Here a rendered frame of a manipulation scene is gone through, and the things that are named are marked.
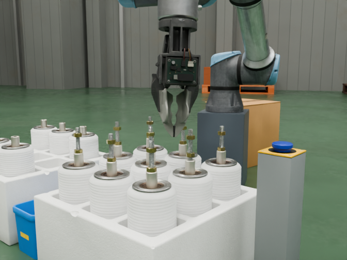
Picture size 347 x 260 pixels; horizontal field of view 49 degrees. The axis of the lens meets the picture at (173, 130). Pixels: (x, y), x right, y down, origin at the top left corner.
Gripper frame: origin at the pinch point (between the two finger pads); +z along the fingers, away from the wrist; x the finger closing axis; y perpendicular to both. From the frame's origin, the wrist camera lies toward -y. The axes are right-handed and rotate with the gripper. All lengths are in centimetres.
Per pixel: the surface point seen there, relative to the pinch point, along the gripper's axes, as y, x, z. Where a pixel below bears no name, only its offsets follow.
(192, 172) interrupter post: -5.7, 5.0, 9.4
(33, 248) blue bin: -22, -31, 32
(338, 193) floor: -60, 71, 28
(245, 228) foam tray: -9.4, 18.3, 23.1
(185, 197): -2.7, 3.1, 14.0
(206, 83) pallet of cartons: -567, 125, -33
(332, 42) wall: -590, 360, -116
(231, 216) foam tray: -4.9, 13.6, 19.0
